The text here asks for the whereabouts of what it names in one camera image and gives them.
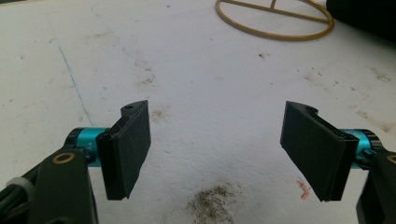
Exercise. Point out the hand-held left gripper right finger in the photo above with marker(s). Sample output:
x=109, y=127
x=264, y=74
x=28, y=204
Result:
x=317, y=149

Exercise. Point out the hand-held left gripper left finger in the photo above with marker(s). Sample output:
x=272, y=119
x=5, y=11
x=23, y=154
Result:
x=124, y=152

